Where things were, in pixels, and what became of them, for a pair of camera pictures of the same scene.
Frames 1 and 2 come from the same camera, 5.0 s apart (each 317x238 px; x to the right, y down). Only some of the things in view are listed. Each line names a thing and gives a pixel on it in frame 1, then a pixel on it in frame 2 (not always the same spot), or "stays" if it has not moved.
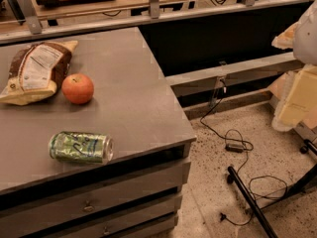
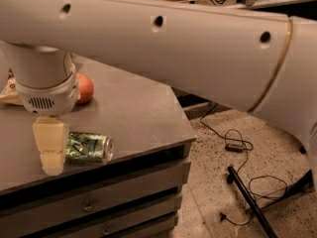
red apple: x=77 y=88 stays
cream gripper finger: x=298 y=98 → x=50 y=131
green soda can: x=81 y=147 stays
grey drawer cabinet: x=138 y=192 stays
